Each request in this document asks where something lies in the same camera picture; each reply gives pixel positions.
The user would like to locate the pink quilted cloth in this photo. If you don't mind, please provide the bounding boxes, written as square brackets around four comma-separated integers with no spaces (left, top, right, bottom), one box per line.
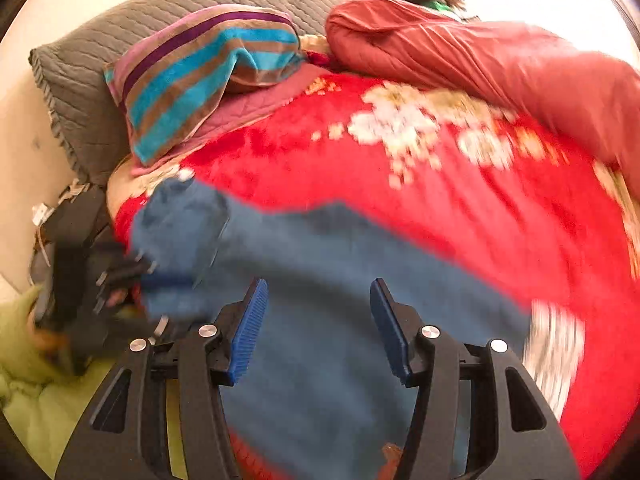
[131,62,331,177]

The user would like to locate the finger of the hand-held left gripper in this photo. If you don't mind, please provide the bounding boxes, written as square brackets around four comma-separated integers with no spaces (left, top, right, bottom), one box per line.
[131,249,161,276]
[100,272,197,307]

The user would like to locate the blue denim pants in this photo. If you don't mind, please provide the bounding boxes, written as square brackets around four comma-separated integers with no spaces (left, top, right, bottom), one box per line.
[129,177,533,480]

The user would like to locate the grey quilted pillow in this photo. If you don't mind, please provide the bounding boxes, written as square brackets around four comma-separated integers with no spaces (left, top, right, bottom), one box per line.
[27,0,396,188]

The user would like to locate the salmon red duvet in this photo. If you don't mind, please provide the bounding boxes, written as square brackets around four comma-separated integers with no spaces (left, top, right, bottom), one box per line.
[325,0,640,201]

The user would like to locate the white charger cable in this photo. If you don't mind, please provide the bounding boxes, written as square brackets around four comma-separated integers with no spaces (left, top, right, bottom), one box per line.
[30,180,88,266]

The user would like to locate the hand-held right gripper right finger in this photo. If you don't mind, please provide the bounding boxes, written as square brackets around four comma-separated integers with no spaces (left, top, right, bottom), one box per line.
[369,277,581,480]

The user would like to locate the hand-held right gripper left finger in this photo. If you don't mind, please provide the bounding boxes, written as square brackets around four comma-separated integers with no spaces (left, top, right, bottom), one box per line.
[54,276,269,480]

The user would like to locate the striped towel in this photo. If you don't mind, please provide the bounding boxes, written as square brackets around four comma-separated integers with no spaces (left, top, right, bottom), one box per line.
[103,4,307,168]

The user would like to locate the red floral blanket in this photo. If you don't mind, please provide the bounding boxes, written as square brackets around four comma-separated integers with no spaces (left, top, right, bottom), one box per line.
[107,72,640,480]

